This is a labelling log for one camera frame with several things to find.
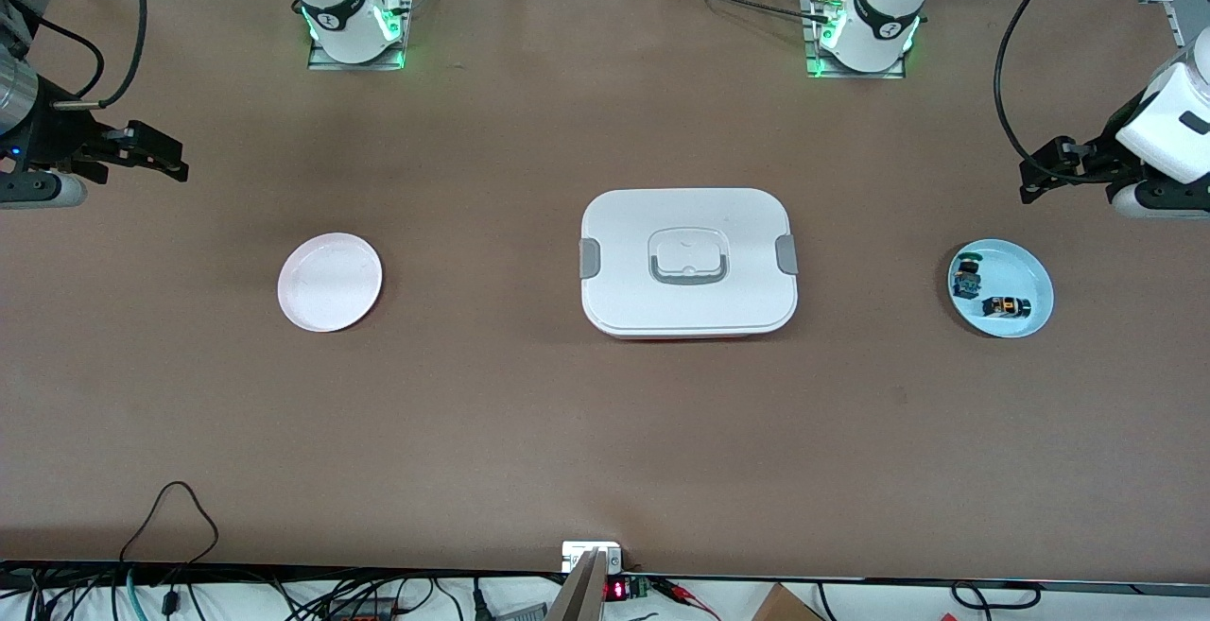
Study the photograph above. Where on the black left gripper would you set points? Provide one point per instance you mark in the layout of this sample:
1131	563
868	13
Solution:
1102	150

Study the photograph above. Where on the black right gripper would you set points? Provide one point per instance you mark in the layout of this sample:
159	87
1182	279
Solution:
55	136

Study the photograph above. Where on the orange push button switch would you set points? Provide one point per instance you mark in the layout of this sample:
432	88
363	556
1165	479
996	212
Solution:
1006	307

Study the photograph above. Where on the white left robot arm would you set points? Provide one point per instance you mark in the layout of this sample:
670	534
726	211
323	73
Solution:
884	16

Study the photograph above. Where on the light blue round plate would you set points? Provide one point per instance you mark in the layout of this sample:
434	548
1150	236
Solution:
1016	271

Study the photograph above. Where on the pink round plate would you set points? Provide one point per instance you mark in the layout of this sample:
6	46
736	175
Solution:
331	285

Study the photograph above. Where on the white lunch box grey clips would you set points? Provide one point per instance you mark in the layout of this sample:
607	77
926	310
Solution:
685	224

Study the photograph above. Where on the brown cardboard box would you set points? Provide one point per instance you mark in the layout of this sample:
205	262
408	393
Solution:
785	607

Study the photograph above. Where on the red clip test leads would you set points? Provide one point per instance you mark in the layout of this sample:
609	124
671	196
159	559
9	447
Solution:
681	591

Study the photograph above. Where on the red digit display module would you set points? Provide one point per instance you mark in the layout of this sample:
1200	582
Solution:
616	590

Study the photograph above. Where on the green blue push button switch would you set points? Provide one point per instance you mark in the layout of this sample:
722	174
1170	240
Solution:
967	281

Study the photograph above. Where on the aluminium corner bracket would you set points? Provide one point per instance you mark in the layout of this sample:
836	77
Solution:
1167	16

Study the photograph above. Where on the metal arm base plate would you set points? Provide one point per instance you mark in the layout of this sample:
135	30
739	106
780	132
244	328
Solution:
408	7
855	75

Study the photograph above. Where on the white camera mount clamp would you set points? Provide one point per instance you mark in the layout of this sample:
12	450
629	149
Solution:
577	555

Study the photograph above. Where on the aluminium camera pole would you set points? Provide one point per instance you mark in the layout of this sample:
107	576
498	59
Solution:
577	597

